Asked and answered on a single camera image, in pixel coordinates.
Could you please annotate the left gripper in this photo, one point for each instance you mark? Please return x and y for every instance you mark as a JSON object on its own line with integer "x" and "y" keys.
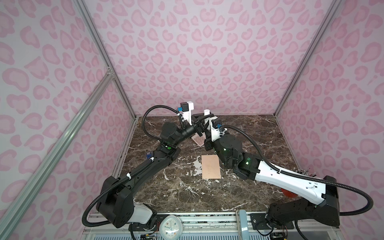
{"x": 198, "y": 125}

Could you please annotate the pink calculator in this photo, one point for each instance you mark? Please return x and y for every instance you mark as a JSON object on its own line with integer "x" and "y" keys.
{"x": 199, "y": 140}

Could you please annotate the aluminium frame strut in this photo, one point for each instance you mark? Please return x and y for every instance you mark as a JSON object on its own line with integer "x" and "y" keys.
{"x": 314, "y": 43}
{"x": 91, "y": 27}

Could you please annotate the light blue tape strip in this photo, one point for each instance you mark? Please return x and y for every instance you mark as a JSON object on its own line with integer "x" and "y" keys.
{"x": 242, "y": 223}

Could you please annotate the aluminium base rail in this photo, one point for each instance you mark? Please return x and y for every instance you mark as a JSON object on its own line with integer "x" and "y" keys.
{"x": 222, "y": 226}

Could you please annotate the aluminium diagonal frame bar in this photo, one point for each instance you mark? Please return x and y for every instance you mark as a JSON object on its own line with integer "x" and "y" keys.
{"x": 20, "y": 205}

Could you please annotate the aluminium frame strut right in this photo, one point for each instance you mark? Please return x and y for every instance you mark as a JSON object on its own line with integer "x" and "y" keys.
{"x": 314, "y": 43}

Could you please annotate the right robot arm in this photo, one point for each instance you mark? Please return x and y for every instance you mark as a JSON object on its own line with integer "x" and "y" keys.
{"x": 317, "y": 200}

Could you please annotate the white desk clock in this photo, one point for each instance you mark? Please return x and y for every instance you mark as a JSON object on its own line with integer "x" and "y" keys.
{"x": 171, "y": 228}

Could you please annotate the aluminium frame strut left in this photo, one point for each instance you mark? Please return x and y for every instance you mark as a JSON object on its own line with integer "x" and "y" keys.
{"x": 91, "y": 27}

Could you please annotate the red pencil cup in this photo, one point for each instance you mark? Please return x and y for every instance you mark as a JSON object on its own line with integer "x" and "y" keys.
{"x": 294, "y": 187}

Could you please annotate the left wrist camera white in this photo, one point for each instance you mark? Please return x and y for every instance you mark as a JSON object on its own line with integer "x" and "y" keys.
{"x": 185, "y": 111}

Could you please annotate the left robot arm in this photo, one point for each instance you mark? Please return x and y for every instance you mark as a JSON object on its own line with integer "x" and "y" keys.
{"x": 116, "y": 200}

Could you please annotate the peach envelope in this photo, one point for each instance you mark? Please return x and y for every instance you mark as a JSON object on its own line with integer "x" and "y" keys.
{"x": 211, "y": 167}

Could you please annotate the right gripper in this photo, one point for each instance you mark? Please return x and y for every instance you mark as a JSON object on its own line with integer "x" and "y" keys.
{"x": 208, "y": 141}

